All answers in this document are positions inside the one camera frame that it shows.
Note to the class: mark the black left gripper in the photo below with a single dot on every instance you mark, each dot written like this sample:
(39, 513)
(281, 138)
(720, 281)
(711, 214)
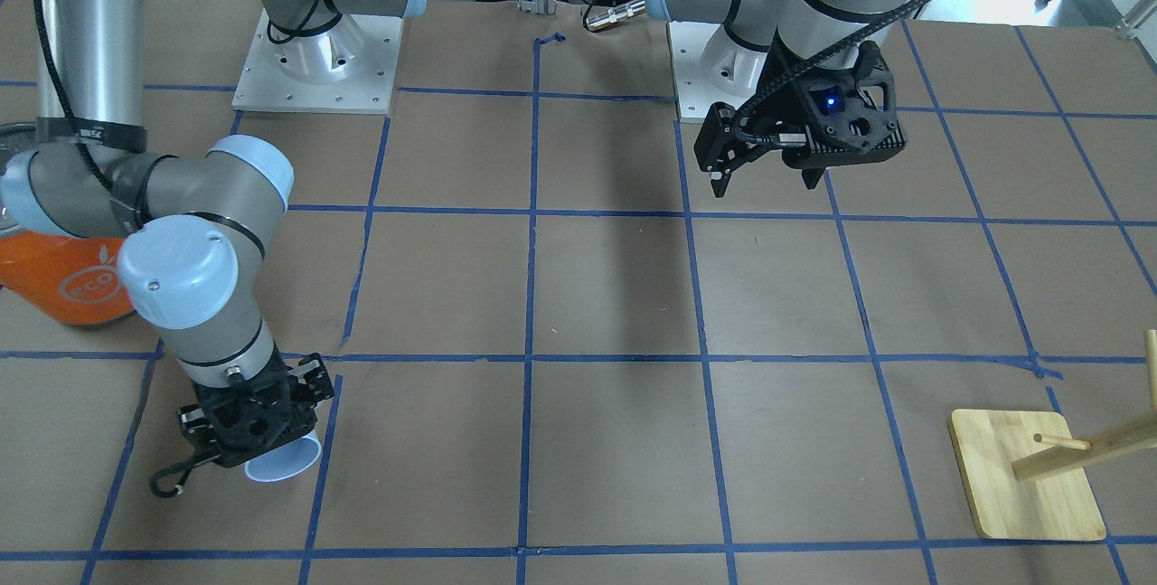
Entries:
(788, 98)

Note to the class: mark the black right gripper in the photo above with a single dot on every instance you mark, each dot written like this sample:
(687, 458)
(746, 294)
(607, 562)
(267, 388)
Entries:
(314, 376)

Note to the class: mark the orange canister with grey lid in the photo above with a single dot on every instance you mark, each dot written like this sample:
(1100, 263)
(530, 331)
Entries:
(71, 280)

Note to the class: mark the light blue plastic cup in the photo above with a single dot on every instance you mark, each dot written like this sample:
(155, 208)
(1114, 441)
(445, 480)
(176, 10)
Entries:
(286, 462)

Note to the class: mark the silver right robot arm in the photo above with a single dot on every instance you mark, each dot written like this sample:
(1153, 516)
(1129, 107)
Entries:
(195, 233)

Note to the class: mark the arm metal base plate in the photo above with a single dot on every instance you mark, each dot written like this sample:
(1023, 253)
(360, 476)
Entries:
(709, 67)
(348, 70)

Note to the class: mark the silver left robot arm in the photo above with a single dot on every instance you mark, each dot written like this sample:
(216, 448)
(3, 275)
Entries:
(797, 36)

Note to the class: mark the wooden cup rack stand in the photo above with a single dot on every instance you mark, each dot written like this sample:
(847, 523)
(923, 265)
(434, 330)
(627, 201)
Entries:
(1024, 472)

